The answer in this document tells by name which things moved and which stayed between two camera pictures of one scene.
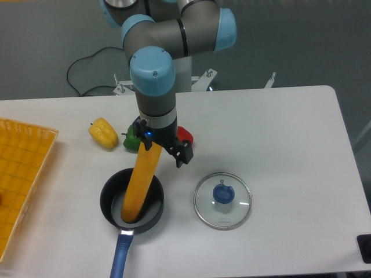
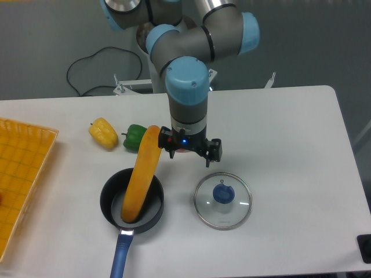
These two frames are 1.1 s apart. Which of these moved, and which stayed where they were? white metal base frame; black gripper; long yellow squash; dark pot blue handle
Moved: black gripper
Stayed: dark pot blue handle; white metal base frame; long yellow squash
